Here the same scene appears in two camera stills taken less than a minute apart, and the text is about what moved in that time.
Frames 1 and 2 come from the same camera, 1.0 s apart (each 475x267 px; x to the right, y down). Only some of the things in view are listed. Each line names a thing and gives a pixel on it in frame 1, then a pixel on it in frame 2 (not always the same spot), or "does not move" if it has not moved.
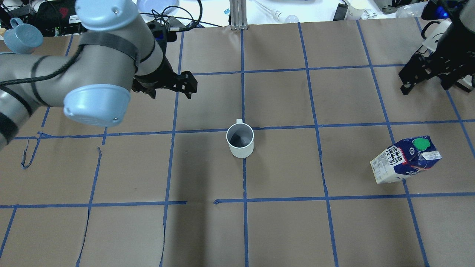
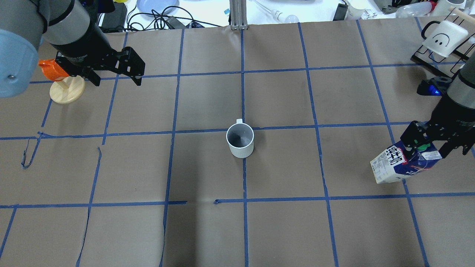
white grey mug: [240, 137] does not move
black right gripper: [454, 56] -> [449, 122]
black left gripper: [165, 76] -> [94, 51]
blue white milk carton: [403, 158] does not move
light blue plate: [157, 8] does not move
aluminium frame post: [238, 15] does not move
